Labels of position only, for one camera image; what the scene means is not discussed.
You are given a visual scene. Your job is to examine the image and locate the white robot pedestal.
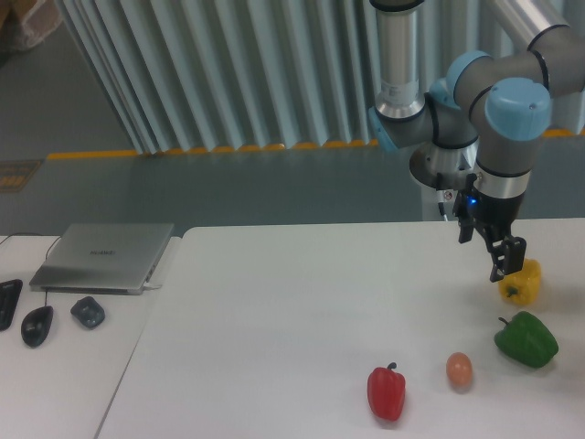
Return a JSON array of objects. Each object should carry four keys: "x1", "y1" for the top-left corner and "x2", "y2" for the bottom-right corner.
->
[{"x1": 409, "y1": 143, "x2": 477, "y2": 221}]

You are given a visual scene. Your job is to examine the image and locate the yellow bell pepper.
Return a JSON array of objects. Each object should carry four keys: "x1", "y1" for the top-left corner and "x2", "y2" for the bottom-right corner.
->
[{"x1": 497, "y1": 259, "x2": 542, "y2": 305}]

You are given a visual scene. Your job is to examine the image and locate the small dark grey tray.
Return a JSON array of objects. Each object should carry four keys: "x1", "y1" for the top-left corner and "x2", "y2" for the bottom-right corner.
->
[{"x1": 70, "y1": 296, "x2": 106, "y2": 329}]

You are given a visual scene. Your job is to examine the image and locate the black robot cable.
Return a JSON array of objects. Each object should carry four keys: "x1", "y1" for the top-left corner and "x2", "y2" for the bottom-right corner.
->
[{"x1": 434, "y1": 172, "x2": 450, "y2": 222}]

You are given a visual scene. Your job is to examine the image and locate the green bell pepper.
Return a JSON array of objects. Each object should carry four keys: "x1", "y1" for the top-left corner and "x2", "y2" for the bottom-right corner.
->
[{"x1": 494, "y1": 311, "x2": 559, "y2": 369}]

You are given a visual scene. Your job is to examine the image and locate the cardboard box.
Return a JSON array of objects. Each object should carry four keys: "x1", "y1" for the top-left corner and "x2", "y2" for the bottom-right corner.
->
[{"x1": 1, "y1": 0, "x2": 62, "y2": 55}]

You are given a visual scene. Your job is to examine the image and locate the red bell pepper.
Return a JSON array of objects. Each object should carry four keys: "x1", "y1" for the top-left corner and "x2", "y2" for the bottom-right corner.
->
[{"x1": 367, "y1": 362, "x2": 406, "y2": 422}]

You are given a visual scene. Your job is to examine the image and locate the folding partition screen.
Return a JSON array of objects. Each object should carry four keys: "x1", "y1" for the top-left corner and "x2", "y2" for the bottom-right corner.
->
[{"x1": 53, "y1": 0, "x2": 585, "y2": 156}]

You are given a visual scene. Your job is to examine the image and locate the black mouse cable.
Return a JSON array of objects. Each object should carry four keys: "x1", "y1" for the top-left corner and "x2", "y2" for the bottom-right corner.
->
[{"x1": 0, "y1": 232, "x2": 63, "y2": 308}]

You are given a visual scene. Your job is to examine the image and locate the black computer mouse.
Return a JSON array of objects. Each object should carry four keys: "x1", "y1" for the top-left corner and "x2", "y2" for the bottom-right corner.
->
[{"x1": 21, "y1": 305, "x2": 54, "y2": 348}]

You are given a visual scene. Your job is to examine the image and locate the black keyboard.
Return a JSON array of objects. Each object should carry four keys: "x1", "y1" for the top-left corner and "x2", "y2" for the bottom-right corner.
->
[{"x1": 0, "y1": 279, "x2": 23, "y2": 331}]

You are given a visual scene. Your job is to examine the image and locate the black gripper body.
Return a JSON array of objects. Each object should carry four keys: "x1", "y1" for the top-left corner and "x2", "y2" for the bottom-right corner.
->
[{"x1": 453, "y1": 186, "x2": 524, "y2": 241}]

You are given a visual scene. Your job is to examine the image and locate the brown egg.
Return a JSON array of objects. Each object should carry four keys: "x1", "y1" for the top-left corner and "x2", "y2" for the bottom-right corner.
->
[{"x1": 446, "y1": 352, "x2": 473, "y2": 387}]

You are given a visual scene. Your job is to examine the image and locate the silver closed laptop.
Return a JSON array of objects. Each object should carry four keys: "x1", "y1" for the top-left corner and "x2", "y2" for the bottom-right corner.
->
[{"x1": 29, "y1": 223, "x2": 174, "y2": 294}]

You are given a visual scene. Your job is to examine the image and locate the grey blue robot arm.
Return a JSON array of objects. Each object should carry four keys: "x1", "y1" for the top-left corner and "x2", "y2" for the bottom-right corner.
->
[{"x1": 370, "y1": 1, "x2": 584, "y2": 282}]

